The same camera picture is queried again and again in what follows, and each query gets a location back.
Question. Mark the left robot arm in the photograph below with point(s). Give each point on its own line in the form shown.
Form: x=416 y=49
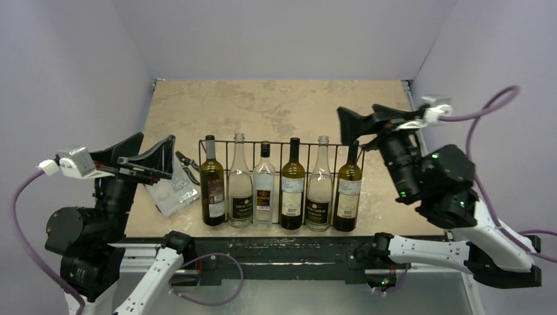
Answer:
x=87 y=238

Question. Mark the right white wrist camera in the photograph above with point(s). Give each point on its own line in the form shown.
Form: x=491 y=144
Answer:
x=434 y=107

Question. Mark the clear bottle black cap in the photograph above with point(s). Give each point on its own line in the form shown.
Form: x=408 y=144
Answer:
x=264 y=186

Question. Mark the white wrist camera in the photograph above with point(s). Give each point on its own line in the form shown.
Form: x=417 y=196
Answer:
x=434 y=107
x=75 y=162

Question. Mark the dark bottle silver neck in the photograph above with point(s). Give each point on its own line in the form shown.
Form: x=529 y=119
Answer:
x=212 y=186

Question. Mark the clear bottle black label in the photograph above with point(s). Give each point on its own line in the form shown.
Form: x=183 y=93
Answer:
x=318 y=201

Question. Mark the green bottle white label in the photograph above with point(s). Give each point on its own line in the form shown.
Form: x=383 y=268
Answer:
x=292 y=188

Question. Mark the black pruning shears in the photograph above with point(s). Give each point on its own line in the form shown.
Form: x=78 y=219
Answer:
x=188 y=164

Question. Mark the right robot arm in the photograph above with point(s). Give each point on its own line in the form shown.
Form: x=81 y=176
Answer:
x=440 y=184

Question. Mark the clear tall bottle dark label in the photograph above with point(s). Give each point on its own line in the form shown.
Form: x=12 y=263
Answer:
x=240 y=187

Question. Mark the dark green wine bottle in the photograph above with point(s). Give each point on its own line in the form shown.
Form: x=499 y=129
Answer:
x=348 y=192

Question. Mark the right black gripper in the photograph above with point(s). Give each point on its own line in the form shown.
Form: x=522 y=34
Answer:
x=386 y=130

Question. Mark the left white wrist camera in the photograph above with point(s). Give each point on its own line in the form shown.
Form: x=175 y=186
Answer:
x=75 y=162

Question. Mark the black table front rail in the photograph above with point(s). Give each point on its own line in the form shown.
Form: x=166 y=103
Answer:
x=325 y=258

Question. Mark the black wire wine rack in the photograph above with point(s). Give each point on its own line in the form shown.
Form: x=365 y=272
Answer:
x=276 y=204

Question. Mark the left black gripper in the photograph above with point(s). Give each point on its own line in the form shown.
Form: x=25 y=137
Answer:
x=155 y=162

